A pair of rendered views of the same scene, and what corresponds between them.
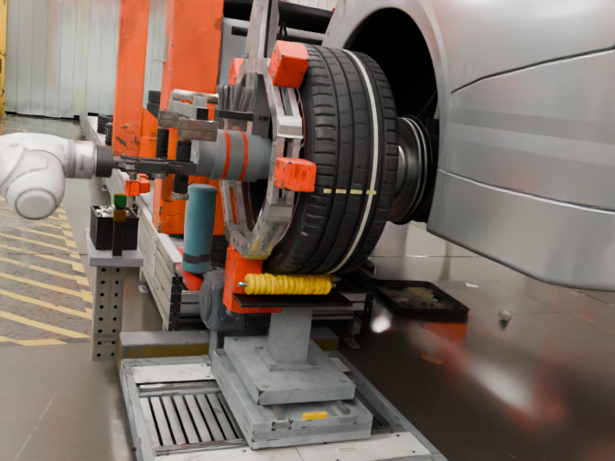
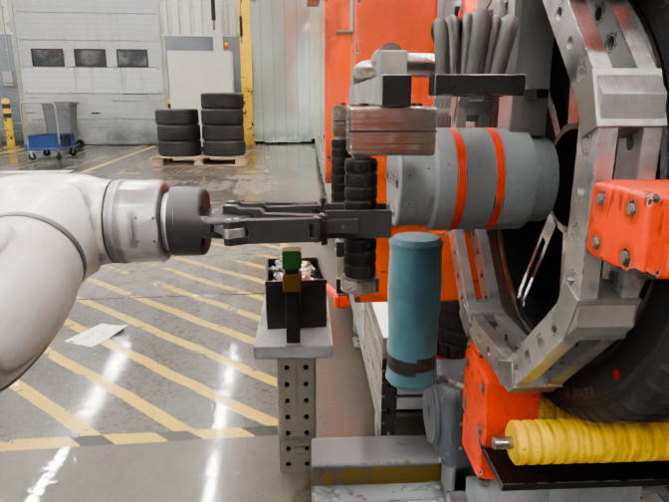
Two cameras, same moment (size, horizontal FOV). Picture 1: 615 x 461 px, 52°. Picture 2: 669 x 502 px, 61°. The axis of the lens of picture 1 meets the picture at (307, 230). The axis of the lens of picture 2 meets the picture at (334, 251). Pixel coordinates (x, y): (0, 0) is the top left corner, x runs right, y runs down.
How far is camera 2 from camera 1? 97 cm
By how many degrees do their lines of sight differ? 20
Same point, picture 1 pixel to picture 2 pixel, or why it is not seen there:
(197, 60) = (400, 20)
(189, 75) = not seen: hidden behind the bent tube
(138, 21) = (344, 19)
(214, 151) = (433, 174)
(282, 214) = (609, 324)
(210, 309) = (439, 431)
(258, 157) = (528, 179)
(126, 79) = (334, 89)
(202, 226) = (418, 311)
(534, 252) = not seen: outside the picture
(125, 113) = not seen: hidden behind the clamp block
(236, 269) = (487, 402)
